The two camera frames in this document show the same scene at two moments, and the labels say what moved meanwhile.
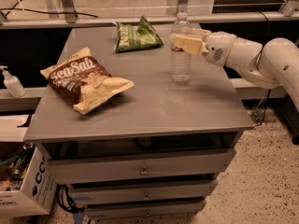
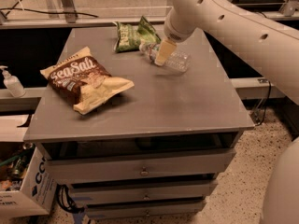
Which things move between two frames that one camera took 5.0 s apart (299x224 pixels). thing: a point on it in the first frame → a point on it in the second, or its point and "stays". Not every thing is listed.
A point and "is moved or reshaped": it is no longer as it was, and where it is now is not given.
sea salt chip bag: (81, 78) stays
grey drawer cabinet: (160, 149) stays
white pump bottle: (13, 83) stays
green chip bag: (131, 37) stays
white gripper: (218, 48) → (173, 31)
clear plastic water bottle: (180, 61) is moved or reshaped
